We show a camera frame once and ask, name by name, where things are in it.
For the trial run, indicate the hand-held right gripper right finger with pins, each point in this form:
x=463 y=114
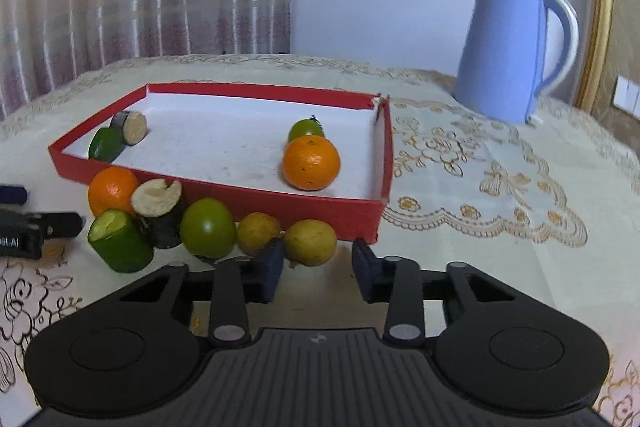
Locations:
x=367 y=272

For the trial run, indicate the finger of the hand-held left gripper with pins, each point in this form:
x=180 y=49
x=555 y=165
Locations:
x=62 y=225
x=12 y=195

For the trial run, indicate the orange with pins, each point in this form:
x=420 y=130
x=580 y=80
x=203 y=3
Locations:
x=111 y=189
x=311 y=163

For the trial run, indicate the green tomato with stem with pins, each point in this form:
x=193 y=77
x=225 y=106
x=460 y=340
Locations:
x=305 y=129

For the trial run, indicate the red cardboard box tray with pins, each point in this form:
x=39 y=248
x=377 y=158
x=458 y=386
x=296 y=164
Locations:
x=225 y=132

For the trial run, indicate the blue electric kettle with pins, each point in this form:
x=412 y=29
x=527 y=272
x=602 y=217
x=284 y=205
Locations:
x=500 y=52

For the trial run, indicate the bitten green cucumber piece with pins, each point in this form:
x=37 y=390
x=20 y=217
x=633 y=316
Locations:
x=122 y=247

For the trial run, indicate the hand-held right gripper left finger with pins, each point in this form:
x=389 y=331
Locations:
x=270 y=272

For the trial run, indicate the white wall switch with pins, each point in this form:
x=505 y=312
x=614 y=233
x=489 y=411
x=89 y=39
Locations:
x=629 y=94

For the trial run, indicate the small yellow citrus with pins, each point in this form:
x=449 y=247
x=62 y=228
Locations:
x=256 y=231
x=311 y=242

